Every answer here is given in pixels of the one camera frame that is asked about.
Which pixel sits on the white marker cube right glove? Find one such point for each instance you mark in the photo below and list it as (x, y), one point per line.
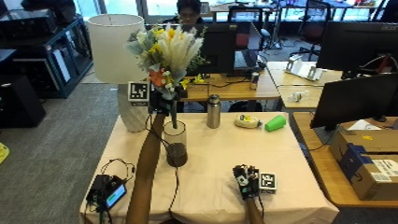
(268, 182)

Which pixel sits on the green plastic cup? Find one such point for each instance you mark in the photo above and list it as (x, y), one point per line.
(275, 123)

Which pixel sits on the dried flower bouquet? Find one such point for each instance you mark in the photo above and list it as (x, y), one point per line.
(168, 54)

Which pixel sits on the white table lamp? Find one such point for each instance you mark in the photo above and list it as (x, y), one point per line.
(118, 62)

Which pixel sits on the person's left hand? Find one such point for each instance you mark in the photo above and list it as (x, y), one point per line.
(160, 102)

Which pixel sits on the beige tablecloth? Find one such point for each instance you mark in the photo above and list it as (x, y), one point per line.
(216, 174)

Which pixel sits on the white marker cube glove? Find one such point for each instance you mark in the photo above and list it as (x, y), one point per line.
(139, 92)
(268, 182)

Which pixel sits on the wooden side desk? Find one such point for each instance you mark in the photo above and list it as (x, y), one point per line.
(299, 90)

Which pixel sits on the office chair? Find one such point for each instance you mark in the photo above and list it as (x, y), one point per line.
(315, 28)

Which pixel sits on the black device with screen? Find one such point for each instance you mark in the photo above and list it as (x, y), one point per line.
(110, 192)

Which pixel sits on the black computer monitor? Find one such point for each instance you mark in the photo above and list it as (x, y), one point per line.
(216, 46)

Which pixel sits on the person's right hand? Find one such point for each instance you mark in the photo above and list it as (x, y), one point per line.
(247, 183)

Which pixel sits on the large black monitor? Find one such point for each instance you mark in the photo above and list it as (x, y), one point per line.
(357, 46)

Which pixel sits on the black angled monitor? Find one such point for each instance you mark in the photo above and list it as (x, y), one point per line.
(352, 99)

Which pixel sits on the laptop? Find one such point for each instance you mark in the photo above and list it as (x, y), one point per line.
(247, 53)

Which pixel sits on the drink can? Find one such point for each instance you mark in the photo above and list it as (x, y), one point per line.
(255, 81)

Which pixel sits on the steel water bottle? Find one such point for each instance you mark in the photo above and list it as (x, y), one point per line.
(213, 112)

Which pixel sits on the white marker cube left glove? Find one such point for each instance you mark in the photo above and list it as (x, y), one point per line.
(139, 92)

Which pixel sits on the white stand device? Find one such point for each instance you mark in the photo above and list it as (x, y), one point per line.
(304, 69)

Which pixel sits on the black shelf unit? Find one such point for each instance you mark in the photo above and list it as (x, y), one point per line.
(54, 59)

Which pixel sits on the cardboard box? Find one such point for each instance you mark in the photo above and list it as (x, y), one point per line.
(369, 161)

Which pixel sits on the glass cylinder vase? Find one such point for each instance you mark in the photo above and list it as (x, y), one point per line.
(176, 146)

